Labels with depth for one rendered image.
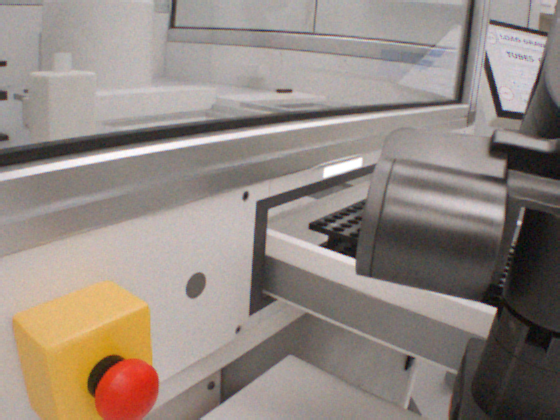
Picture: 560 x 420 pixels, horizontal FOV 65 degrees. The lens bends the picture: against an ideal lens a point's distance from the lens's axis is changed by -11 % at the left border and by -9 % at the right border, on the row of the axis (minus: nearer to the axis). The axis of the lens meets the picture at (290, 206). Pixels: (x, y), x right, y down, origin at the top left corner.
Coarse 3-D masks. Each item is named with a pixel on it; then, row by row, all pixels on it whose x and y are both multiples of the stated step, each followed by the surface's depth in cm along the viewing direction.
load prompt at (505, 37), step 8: (496, 32) 114; (504, 32) 114; (512, 32) 115; (504, 40) 113; (512, 40) 114; (520, 40) 115; (528, 40) 115; (536, 40) 116; (544, 40) 117; (528, 48) 114; (536, 48) 115
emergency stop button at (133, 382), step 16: (112, 368) 24; (128, 368) 24; (144, 368) 24; (112, 384) 23; (128, 384) 23; (144, 384) 24; (96, 400) 23; (112, 400) 23; (128, 400) 23; (144, 400) 24; (112, 416) 23; (128, 416) 24; (144, 416) 25
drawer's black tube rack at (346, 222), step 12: (360, 204) 52; (324, 216) 47; (336, 216) 48; (348, 216) 48; (360, 216) 48; (312, 228) 45; (324, 228) 44; (336, 228) 45; (348, 228) 46; (516, 228) 49; (336, 240) 50; (348, 240) 43; (336, 252) 46; (348, 252) 47; (504, 276) 38; (492, 288) 36; (492, 300) 40
